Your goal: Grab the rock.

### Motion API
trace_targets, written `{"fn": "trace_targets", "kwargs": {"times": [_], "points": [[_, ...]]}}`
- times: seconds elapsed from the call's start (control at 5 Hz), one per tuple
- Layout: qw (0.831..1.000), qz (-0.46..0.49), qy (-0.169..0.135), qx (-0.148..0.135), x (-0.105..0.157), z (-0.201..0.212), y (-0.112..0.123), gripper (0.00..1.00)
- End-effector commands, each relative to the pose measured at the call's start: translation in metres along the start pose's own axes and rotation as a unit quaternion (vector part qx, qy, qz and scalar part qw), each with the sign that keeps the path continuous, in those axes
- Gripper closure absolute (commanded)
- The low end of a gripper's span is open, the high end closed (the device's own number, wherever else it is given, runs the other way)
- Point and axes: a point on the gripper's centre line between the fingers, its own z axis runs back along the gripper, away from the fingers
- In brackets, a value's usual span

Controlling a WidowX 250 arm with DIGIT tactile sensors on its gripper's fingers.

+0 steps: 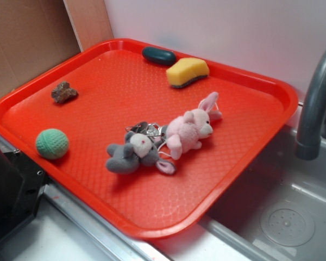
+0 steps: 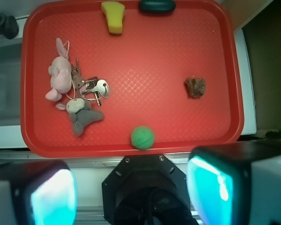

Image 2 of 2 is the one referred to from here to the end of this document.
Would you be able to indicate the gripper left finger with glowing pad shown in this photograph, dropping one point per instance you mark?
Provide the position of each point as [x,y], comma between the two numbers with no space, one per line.
[37,193]

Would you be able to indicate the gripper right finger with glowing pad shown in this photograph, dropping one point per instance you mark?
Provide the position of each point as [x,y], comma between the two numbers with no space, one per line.
[236,184]

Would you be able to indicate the brown rock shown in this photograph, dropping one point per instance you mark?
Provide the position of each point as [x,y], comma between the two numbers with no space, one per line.
[196,87]

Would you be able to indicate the grey plush bunny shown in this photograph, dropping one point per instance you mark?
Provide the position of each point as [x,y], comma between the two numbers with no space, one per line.
[80,113]

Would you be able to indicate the green textured ball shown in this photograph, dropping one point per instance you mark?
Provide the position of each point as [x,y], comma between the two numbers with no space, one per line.
[142,138]

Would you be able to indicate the silver key bunch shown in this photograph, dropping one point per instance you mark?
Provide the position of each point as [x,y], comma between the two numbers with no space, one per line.
[92,89]

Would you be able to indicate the pink plush bunny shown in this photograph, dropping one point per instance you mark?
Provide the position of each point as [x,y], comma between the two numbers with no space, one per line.
[60,72]

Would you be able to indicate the red plastic tray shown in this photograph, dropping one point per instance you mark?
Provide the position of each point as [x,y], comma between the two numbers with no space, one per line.
[145,67]

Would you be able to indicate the stainless steel sink basin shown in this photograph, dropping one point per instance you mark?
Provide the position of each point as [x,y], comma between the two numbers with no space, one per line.
[10,82]

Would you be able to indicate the yellow sponge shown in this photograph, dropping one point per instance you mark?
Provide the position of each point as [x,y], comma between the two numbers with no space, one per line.
[114,13]

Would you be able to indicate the dark green oval soap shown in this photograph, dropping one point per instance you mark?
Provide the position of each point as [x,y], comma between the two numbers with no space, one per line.
[157,6]

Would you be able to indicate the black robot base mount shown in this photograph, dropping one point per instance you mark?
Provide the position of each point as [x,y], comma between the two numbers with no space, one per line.
[146,190]

